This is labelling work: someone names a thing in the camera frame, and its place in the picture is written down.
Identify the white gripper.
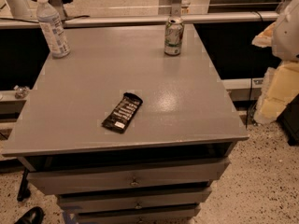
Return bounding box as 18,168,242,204
251,0,299,124

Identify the clear blue plastic water bottle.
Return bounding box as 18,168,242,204
36,0,70,58

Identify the green 7up soda can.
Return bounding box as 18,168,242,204
164,16,184,56

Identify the middle grey drawer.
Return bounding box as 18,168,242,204
58,187,211,213

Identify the grey drawer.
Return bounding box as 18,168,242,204
58,187,211,213
76,204,199,224
28,158,230,194

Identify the grey drawer cabinet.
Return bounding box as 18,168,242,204
4,26,247,224

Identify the black snack bar wrapper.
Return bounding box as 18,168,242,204
102,92,143,133

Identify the bottom grey drawer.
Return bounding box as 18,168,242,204
76,204,199,224

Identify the top grey drawer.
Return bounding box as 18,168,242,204
28,158,230,194

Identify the crumpled foil wrapper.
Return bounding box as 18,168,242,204
14,85,30,99

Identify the white pipe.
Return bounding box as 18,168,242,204
5,0,32,19

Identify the black stand leg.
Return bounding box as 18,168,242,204
17,169,31,202

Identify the black shoe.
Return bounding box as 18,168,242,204
14,206,45,224

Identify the black cable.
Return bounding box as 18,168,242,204
0,14,91,24

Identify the grey metal rail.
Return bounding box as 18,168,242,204
0,11,278,29

